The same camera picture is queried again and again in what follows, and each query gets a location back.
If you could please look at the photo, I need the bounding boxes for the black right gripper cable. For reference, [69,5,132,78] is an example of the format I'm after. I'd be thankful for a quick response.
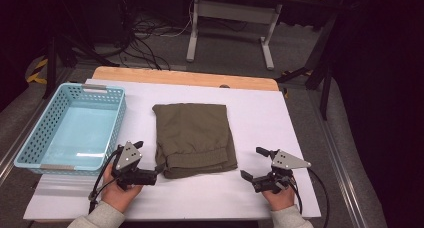
[290,167,330,228]

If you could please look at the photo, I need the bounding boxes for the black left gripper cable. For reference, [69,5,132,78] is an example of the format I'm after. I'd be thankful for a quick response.
[87,147,124,215]

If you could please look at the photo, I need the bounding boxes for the yellow black hazard tape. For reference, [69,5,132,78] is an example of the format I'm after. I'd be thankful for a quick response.
[26,57,50,86]

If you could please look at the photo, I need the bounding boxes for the black tripod stand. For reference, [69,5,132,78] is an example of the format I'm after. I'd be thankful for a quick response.
[42,32,120,100]

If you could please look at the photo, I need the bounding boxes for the person's right hand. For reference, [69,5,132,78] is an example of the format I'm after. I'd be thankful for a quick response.
[261,184,296,212]

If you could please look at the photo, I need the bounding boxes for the light blue plastic basket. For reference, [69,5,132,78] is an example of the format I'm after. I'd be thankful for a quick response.
[13,82,127,176]

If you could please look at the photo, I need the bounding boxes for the tangle of floor cables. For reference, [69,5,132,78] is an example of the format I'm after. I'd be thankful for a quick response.
[114,0,196,71]

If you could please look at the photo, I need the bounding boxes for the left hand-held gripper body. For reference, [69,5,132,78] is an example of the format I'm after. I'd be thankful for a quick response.
[111,141,158,191]

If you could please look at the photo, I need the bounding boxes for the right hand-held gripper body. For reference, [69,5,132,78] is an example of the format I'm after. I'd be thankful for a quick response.
[252,149,312,194]

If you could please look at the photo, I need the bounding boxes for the black metal stand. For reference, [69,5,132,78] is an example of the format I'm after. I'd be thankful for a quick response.
[275,12,338,121]

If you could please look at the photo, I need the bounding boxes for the white metal desk frame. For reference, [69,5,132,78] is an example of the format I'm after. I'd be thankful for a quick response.
[185,0,284,71]

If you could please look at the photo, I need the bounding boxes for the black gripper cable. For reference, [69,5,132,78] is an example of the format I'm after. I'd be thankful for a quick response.
[290,167,330,228]
[87,147,124,215]

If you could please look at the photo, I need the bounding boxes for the white board cover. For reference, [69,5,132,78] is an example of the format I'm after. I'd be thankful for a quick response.
[23,78,322,222]

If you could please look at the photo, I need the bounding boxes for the metal floor rail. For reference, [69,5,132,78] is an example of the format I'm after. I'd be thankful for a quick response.
[0,96,51,186]
[306,87,369,228]

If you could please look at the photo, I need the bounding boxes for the person's left hand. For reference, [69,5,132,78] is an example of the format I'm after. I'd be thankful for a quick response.
[100,162,145,213]

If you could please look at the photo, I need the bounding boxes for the wooden table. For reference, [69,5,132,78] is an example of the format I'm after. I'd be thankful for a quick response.
[91,66,280,92]

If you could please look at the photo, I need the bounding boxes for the olive green pants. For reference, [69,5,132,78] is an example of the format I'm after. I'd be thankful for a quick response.
[152,102,239,180]

